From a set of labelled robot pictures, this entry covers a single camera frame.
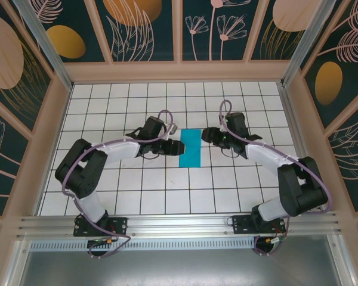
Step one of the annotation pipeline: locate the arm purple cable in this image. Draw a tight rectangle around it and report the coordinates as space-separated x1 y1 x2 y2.
219 100 335 257
61 110 177 260

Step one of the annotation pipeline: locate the aluminium frame post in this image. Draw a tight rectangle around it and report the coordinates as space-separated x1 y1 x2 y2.
282 0 337 87
13 0 74 90

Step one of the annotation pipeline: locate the grey metal sheet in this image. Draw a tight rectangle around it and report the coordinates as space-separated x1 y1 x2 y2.
5 238 356 286

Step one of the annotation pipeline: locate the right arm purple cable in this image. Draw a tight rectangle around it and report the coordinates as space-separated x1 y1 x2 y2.
219 100 335 257

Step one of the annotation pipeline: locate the long aluminium mounting rail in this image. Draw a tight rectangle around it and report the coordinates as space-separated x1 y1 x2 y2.
16 211 344 239

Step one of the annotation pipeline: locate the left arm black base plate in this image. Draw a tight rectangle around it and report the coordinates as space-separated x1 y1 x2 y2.
73 216 128 238

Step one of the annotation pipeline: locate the blue paper sheet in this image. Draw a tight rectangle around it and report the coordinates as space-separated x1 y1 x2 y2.
178 129 202 168

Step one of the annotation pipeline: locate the slotted grey cable tray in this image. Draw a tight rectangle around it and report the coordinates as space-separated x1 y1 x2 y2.
29 240 257 251

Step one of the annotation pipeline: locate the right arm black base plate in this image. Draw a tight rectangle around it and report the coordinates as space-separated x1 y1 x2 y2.
232 214 286 235

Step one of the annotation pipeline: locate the aluminium side rail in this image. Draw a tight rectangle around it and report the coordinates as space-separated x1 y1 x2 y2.
279 83 328 212

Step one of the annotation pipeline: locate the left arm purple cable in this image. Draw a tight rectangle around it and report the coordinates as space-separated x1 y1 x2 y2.
61 110 177 260

